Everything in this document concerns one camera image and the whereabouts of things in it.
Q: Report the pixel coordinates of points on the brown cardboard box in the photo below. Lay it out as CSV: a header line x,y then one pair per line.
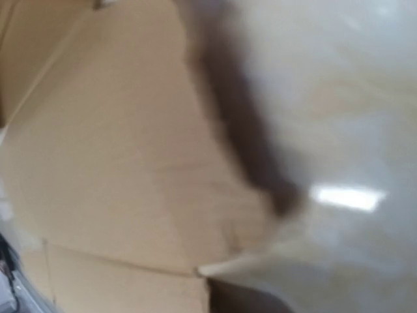
x,y
135,149

